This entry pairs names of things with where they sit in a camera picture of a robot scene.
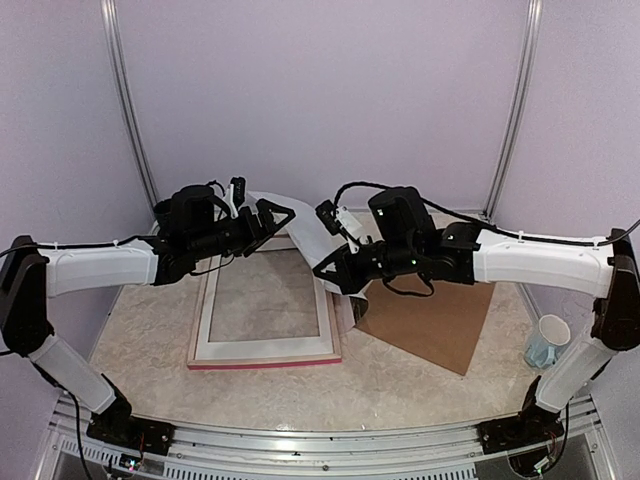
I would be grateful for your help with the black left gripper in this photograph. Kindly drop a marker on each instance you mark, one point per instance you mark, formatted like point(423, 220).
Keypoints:
point(252, 232)

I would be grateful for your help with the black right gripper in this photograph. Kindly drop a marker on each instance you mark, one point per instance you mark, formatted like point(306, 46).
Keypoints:
point(346, 278)

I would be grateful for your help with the pink wooden picture frame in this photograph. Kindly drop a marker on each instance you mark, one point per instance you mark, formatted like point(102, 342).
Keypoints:
point(265, 360)

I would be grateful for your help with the landscape photo print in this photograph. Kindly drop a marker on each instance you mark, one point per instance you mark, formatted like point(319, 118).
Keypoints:
point(305, 230)

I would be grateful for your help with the white mat board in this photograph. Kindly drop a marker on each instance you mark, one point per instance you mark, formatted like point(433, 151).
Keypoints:
point(260, 342)

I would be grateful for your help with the brown cardboard backing board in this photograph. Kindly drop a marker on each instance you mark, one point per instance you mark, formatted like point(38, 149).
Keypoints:
point(443, 329)

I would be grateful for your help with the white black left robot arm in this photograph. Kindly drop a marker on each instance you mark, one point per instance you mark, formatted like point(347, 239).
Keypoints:
point(35, 275)

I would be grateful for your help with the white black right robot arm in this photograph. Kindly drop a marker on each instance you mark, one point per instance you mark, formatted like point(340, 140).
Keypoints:
point(592, 283)

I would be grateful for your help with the dark green speckled cup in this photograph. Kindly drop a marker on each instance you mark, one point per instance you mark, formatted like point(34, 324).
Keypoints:
point(162, 215)

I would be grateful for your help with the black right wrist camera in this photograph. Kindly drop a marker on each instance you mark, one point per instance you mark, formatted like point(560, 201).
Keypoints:
point(340, 221)

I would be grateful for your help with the left aluminium corner post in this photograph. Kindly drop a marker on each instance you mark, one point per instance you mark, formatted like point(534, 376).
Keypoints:
point(118, 65)

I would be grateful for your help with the aluminium corner post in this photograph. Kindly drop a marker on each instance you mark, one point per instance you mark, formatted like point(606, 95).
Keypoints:
point(517, 107)
point(118, 65)

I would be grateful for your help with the right aluminium corner post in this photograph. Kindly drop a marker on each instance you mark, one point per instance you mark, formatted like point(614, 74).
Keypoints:
point(517, 107)

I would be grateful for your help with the aluminium front rail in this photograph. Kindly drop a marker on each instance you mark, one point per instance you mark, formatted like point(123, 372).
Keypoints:
point(200, 451)

